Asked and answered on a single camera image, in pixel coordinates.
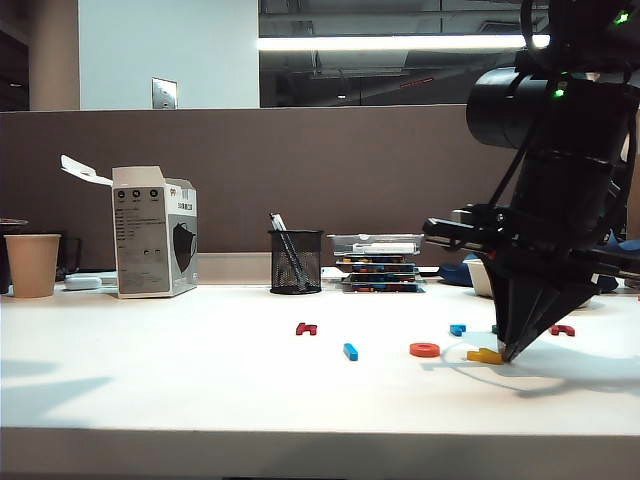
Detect brown paper cup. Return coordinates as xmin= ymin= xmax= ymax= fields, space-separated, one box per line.
xmin=4 ymin=233 xmax=63 ymax=299

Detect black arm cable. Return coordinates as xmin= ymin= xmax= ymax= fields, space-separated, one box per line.
xmin=487 ymin=0 xmax=551 ymax=214

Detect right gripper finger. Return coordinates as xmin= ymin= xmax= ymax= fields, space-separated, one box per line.
xmin=491 ymin=258 xmax=522 ymax=352
xmin=503 ymin=273 xmax=600 ymax=363

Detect ceiling light strip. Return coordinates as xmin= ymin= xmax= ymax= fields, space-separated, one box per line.
xmin=258 ymin=33 xmax=551 ymax=52

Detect stacked clear magnet cases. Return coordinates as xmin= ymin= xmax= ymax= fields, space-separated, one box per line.
xmin=326 ymin=232 xmax=431 ymax=257

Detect metal wall plate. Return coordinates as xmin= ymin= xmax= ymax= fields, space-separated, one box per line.
xmin=151 ymin=76 xmax=180 ymax=110

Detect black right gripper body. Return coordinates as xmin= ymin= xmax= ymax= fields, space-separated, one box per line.
xmin=422 ymin=153 xmax=640 ymax=285

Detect yellow letter v magnet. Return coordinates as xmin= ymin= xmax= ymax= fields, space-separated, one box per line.
xmin=466 ymin=347 xmax=504 ymax=365

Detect brown desk partition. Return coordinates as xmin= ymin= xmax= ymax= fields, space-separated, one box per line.
xmin=0 ymin=103 xmax=537 ymax=274

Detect black mesh pen holder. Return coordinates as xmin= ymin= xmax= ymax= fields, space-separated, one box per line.
xmin=268 ymin=229 xmax=325 ymax=296

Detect navy blue cloth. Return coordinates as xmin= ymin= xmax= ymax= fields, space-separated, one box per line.
xmin=438 ymin=249 xmax=624 ymax=296

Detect blue foam clog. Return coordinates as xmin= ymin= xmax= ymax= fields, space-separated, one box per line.
xmin=599 ymin=227 xmax=640 ymax=261

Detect flat magnet letter case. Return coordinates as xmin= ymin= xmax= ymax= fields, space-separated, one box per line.
xmin=335 ymin=254 xmax=420 ymax=266
xmin=341 ymin=282 xmax=426 ymax=295
xmin=335 ymin=263 xmax=421 ymax=275
xmin=344 ymin=273 xmax=419 ymax=285

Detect pen in holder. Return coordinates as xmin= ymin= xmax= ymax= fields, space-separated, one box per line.
xmin=269 ymin=212 xmax=310 ymax=292

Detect small white device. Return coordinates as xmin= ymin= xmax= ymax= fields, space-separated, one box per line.
xmin=63 ymin=275 xmax=105 ymax=291

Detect open face mask box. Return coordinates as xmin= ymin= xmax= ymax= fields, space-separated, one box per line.
xmin=59 ymin=154 xmax=199 ymax=299

